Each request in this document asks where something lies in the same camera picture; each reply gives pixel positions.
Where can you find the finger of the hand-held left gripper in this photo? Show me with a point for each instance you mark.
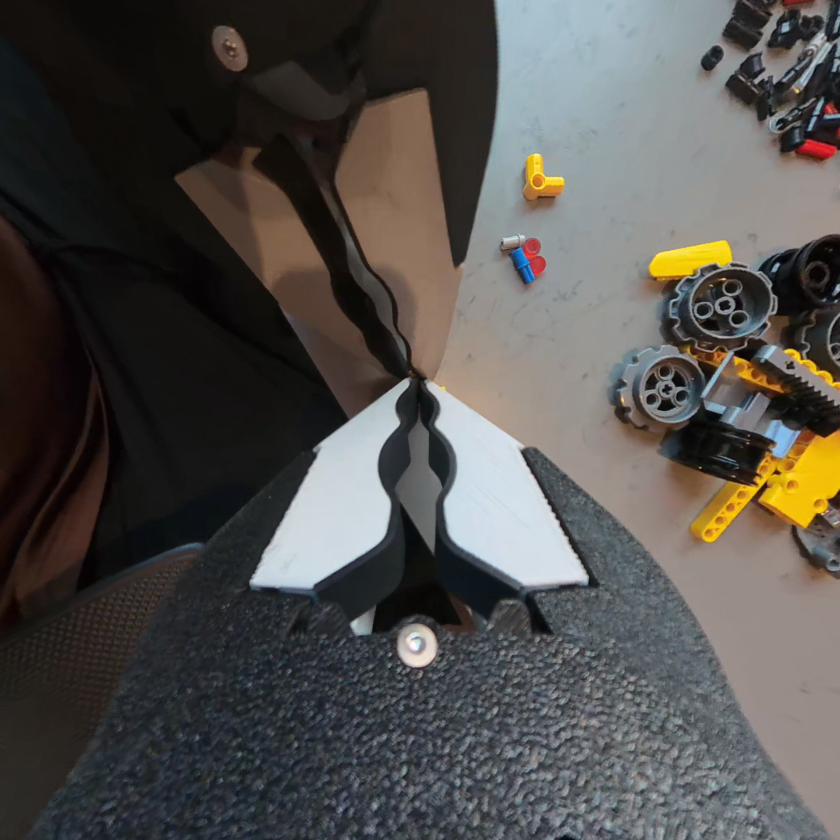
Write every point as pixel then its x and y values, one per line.
pixel 262 216
pixel 394 197

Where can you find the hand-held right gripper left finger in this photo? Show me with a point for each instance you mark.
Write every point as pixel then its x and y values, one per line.
pixel 328 518

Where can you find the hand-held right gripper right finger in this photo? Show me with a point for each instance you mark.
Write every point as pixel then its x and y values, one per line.
pixel 512 518

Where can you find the grey desk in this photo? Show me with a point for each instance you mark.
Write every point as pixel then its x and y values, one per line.
pixel 623 197

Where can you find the light grey pin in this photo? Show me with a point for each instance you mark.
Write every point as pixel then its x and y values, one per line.
pixel 512 243

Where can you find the blue pin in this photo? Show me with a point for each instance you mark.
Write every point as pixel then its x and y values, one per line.
pixel 523 264

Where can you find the red round stud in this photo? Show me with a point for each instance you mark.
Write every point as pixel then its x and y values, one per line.
pixel 538 264
pixel 532 246

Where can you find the black wheel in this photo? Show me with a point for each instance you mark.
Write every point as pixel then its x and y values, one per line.
pixel 715 453
pixel 814 272

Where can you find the yellow beam chassis assembly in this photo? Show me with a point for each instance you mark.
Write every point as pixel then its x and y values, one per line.
pixel 800 485

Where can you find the yellow curved panel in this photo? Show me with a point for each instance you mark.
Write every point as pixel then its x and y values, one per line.
pixel 689 259

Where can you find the person's brown sweater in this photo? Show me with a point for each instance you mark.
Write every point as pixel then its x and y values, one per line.
pixel 39 426

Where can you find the grey round gear piece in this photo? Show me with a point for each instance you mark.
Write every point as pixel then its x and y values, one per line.
pixel 817 548

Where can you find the black round bush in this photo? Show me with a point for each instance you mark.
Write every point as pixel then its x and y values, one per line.
pixel 712 57

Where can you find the pile of black red pieces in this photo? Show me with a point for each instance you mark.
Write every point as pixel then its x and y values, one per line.
pixel 794 79

